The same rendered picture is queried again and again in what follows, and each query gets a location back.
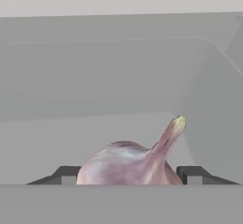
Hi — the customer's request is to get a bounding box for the pink garlic bulb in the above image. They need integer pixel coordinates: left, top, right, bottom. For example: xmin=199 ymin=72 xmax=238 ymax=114
xmin=75 ymin=115 xmax=187 ymax=186

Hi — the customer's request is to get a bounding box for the grey fridge drawer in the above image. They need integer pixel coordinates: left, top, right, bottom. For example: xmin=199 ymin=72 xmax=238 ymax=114
xmin=0 ymin=11 xmax=243 ymax=186

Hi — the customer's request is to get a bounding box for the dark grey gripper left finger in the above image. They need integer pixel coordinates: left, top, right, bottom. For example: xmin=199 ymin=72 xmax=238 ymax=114
xmin=26 ymin=165 xmax=84 ymax=186

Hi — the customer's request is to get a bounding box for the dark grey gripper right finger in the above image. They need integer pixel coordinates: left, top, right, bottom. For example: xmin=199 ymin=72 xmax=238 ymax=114
xmin=176 ymin=165 xmax=240 ymax=186

